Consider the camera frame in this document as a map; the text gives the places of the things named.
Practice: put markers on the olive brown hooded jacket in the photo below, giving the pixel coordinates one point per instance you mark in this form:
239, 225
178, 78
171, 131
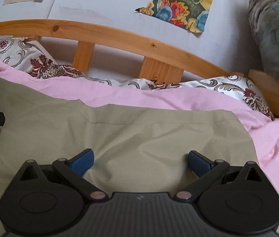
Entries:
136, 149

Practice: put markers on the colourful floral wall poster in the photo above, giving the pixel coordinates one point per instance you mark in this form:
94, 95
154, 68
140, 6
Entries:
190, 15

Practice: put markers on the pink bed sheet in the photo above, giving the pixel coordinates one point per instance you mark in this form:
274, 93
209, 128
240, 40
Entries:
263, 130

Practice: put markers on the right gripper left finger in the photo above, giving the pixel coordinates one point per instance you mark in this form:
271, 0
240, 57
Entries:
71, 172

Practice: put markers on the floral patterned pillow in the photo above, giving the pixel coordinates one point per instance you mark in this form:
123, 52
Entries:
28, 55
235, 86

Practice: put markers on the wooden bed frame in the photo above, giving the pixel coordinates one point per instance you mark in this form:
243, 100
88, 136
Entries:
163, 63

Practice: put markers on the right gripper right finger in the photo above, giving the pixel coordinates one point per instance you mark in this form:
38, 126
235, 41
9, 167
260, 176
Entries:
208, 172

